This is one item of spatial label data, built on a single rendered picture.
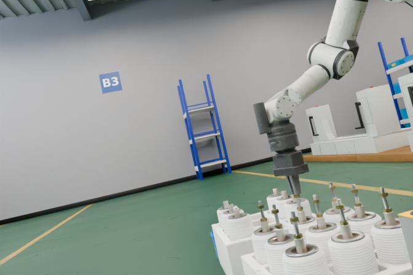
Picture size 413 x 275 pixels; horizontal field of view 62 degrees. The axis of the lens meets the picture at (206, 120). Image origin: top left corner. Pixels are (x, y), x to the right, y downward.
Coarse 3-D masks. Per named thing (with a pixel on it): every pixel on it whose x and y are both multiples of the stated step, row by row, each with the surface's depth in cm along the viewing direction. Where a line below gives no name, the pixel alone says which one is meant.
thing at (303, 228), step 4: (316, 220) 101; (288, 224) 104; (304, 224) 99; (308, 224) 99; (312, 224) 99; (288, 228) 103; (292, 228) 101; (300, 228) 99; (304, 228) 99; (292, 232) 101; (300, 232) 99; (304, 232) 99; (304, 236) 98; (304, 240) 99
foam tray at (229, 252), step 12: (252, 216) 160; (216, 228) 149; (216, 240) 150; (228, 240) 127; (240, 240) 123; (228, 252) 121; (240, 252) 122; (252, 252) 122; (228, 264) 126; (240, 264) 121
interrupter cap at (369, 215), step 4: (364, 212) 96; (368, 212) 96; (372, 212) 94; (348, 216) 96; (352, 216) 96; (356, 216) 96; (368, 216) 92; (372, 216) 91; (352, 220) 92; (356, 220) 91; (360, 220) 91
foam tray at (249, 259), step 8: (248, 256) 104; (376, 256) 86; (248, 264) 98; (256, 264) 96; (328, 264) 85; (384, 264) 78; (408, 264) 76; (248, 272) 100; (256, 272) 92; (264, 272) 89; (384, 272) 74; (392, 272) 74; (400, 272) 73; (408, 272) 73
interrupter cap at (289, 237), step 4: (276, 236) 93; (288, 236) 90; (292, 236) 89; (268, 240) 90; (272, 240) 90; (276, 240) 90; (288, 240) 87; (292, 240) 86; (272, 244) 87; (276, 244) 86; (280, 244) 86
